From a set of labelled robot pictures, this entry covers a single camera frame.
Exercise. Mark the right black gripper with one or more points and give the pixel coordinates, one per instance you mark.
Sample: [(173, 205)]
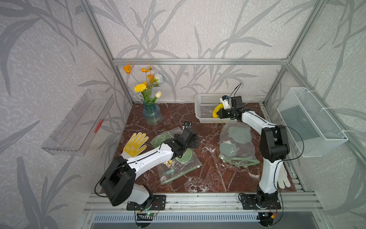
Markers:
[(221, 115)]

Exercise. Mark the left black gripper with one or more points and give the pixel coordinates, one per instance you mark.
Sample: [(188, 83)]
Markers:
[(191, 144)]

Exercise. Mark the zip-top bag with bananas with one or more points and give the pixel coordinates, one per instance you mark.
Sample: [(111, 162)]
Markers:
[(172, 170)]

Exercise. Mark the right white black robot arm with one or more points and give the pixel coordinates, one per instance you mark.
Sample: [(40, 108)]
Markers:
[(273, 146)]

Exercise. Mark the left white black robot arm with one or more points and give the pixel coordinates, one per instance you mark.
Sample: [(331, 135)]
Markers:
[(118, 182)]

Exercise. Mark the white plastic basket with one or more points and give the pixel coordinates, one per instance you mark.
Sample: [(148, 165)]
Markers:
[(204, 108)]

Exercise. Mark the blue glass vase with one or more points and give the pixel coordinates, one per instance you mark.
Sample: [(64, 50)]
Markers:
[(152, 114)]

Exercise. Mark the yellow work glove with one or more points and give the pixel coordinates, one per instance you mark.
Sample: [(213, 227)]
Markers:
[(135, 145)]

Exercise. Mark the artificial flower bouquet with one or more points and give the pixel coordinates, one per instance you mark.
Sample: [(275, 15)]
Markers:
[(146, 87)]

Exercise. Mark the left circuit board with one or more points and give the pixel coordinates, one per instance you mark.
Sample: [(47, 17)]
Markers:
[(146, 216)]

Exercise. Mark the circuit board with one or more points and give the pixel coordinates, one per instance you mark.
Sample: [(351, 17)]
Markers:
[(266, 219), (146, 216)]

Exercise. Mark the white work glove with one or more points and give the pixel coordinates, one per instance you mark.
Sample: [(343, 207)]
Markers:
[(283, 180)]

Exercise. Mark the right circuit board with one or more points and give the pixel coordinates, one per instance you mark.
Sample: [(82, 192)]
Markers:
[(266, 219)]

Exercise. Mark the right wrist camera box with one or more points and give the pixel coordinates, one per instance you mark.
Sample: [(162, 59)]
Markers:
[(225, 100)]

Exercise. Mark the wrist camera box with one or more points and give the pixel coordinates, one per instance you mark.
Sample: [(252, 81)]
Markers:
[(225, 100), (187, 124)]

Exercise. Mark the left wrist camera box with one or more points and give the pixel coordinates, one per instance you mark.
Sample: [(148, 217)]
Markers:
[(187, 124)]

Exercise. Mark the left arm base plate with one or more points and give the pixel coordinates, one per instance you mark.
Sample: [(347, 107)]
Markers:
[(155, 202)]

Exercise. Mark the white wire mesh basket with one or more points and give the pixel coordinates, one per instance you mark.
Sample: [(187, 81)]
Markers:
[(313, 129)]

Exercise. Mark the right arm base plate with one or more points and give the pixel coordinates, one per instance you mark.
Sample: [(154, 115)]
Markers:
[(247, 201)]

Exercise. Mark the clear acrylic wall shelf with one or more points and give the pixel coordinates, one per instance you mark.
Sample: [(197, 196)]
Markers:
[(76, 132)]

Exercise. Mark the aluminium front rail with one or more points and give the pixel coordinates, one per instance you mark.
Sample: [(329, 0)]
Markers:
[(229, 202)]

